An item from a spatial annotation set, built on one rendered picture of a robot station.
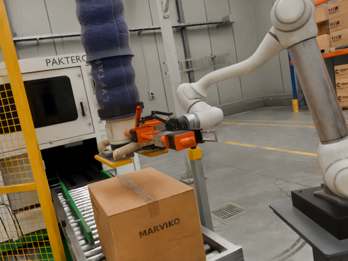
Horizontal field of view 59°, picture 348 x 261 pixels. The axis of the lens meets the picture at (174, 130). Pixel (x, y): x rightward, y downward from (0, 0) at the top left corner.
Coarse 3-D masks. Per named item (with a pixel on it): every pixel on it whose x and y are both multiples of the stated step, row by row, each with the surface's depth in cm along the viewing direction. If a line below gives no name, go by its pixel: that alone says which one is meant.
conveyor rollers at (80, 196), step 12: (72, 192) 315; (84, 192) 311; (84, 204) 269; (72, 216) 246; (84, 216) 241; (96, 228) 218; (84, 240) 198; (96, 240) 200; (84, 252) 182; (96, 252) 182; (216, 252) 157
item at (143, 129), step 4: (136, 128) 137; (140, 128) 138; (144, 128) 130; (148, 128) 131; (152, 128) 132; (132, 132) 132; (136, 132) 129; (140, 132) 130; (144, 132) 130; (132, 136) 135; (136, 136) 130; (132, 140) 134; (136, 140) 130; (140, 140) 130; (144, 140) 131
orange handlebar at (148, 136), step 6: (150, 120) 189; (156, 120) 181; (126, 132) 146; (150, 132) 125; (156, 132) 123; (144, 138) 126; (150, 138) 120; (162, 138) 110; (186, 138) 98; (192, 138) 99; (186, 144) 99
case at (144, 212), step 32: (96, 192) 160; (128, 192) 150; (160, 192) 142; (192, 192) 139; (96, 224) 177; (128, 224) 127; (160, 224) 133; (192, 224) 140; (128, 256) 128; (160, 256) 134; (192, 256) 141
